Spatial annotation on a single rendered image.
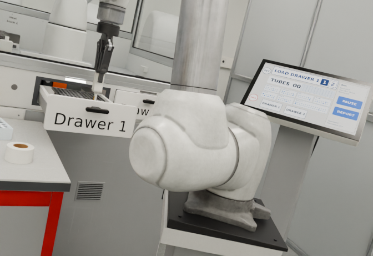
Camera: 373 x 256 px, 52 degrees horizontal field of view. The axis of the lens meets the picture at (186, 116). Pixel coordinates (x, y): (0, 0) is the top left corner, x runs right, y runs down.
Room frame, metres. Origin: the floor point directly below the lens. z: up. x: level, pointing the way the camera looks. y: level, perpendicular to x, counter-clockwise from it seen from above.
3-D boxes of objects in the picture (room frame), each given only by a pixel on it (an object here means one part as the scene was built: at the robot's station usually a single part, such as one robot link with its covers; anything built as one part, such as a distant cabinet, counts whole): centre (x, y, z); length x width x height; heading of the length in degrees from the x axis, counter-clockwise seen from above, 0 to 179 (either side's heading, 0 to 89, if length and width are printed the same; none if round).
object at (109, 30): (1.32, 0.32, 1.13); 0.08 x 0.07 x 0.09; 30
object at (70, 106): (1.22, 0.30, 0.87); 0.29 x 0.02 x 0.11; 120
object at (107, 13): (1.32, 0.33, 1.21); 0.09 x 0.09 x 0.06
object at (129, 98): (1.66, 0.18, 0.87); 0.29 x 0.02 x 0.11; 120
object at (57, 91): (1.40, 0.39, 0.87); 0.22 x 0.18 x 0.06; 30
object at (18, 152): (1.00, 0.42, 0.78); 0.07 x 0.07 x 0.04
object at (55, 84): (1.83, 0.65, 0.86); 0.11 x 0.04 x 0.06; 120
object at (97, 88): (1.31, 0.32, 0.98); 0.03 x 0.01 x 0.07; 120
